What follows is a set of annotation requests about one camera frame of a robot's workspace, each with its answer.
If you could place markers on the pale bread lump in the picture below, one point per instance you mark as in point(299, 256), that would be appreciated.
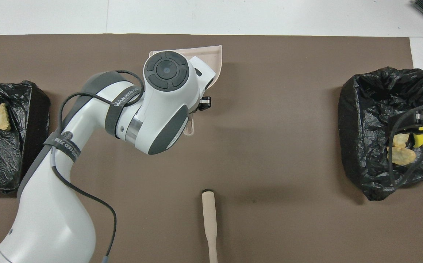
point(403, 156)

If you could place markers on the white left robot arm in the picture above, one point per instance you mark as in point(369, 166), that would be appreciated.
point(160, 102)

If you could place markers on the yellow sponge piece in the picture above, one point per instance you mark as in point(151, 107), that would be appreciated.
point(421, 140)

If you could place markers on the brown table mat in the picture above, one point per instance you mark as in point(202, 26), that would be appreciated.
point(269, 146)

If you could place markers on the beige hand brush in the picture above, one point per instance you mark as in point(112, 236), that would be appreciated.
point(209, 215)

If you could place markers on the beige plastic dustpan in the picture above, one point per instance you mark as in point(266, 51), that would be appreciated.
point(215, 58)

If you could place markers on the black bag lined bin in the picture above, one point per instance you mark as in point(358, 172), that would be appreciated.
point(36, 146)
point(364, 128)

